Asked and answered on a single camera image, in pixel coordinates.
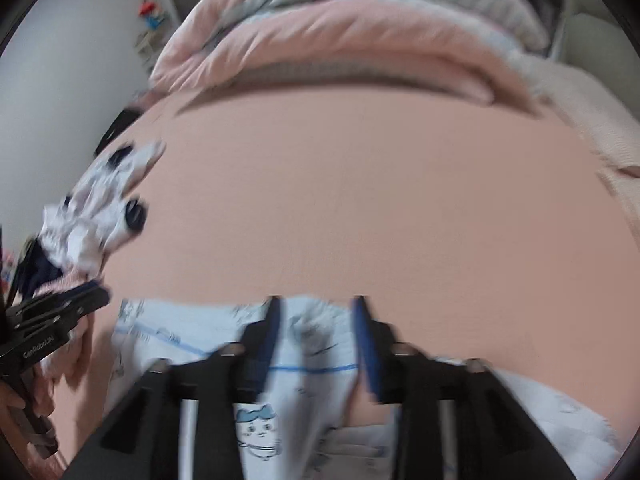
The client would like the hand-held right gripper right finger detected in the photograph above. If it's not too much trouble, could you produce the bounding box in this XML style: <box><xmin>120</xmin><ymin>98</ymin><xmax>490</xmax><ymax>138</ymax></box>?
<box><xmin>351</xmin><ymin>295</ymin><xmax>578</xmax><ymax>480</ymax></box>

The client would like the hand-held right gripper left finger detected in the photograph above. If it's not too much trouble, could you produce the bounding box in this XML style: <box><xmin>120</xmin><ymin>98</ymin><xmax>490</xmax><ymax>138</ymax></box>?
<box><xmin>62</xmin><ymin>295</ymin><xmax>282</xmax><ymax>480</ymax></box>

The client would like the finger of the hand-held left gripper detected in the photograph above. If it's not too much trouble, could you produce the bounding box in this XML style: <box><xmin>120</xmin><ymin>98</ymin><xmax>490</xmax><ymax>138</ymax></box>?
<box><xmin>7</xmin><ymin>282</ymin><xmax>112</xmax><ymax>343</ymax></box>

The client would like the light blue printed pyjama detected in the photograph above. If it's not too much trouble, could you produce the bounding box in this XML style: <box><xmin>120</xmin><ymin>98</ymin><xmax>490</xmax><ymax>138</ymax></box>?
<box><xmin>107</xmin><ymin>295</ymin><xmax>623</xmax><ymax>480</ymax></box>

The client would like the pink printed pyjama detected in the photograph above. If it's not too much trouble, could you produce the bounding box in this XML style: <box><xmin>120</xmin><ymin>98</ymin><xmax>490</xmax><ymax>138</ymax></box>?
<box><xmin>35</xmin><ymin>272</ymin><xmax>103</xmax><ymax>411</ymax></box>

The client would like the white garment with navy cuffs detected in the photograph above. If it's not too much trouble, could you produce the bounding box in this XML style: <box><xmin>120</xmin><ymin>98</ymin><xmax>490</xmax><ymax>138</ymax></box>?
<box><xmin>42</xmin><ymin>140</ymin><xmax>166</xmax><ymax>271</ymax></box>

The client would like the bed with pink sheet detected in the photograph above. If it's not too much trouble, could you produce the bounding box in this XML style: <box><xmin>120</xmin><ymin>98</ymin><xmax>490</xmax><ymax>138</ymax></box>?
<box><xmin>85</xmin><ymin>85</ymin><xmax>640</xmax><ymax>480</ymax></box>

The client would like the white shelf rack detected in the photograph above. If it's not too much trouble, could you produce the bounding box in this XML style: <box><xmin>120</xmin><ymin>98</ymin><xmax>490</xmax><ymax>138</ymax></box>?
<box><xmin>134</xmin><ymin>27</ymin><xmax>163</xmax><ymax>78</ymax></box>

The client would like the red and blue plush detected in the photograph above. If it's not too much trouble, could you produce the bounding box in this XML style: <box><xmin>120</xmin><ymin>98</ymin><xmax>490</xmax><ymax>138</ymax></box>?
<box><xmin>137</xmin><ymin>0</ymin><xmax>168</xmax><ymax>31</ymax></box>

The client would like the folded pink checked quilt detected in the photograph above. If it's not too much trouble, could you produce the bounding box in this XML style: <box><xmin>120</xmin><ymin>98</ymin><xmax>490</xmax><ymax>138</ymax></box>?
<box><xmin>149</xmin><ymin>0</ymin><xmax>551</xmax><ymax>121</ymax></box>

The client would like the grey-green padded headboard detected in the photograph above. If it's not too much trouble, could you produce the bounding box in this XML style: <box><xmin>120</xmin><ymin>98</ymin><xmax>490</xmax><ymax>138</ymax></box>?
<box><xmin>550</xmin><ymin>0</ymin><xmax>640</xmax><ymax>76</ymax></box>

